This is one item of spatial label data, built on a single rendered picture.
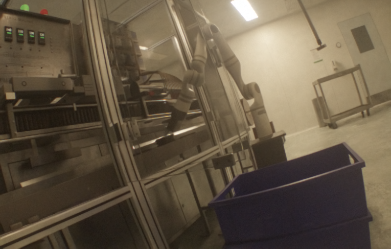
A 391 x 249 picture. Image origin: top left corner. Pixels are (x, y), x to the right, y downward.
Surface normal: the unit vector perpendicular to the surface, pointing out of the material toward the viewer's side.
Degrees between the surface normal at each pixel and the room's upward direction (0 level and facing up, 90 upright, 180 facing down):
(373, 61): 90
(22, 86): 90
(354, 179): 90
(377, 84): 90
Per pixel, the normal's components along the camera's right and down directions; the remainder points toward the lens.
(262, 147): -0.32, 0.05
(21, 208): 0.84, -0.29
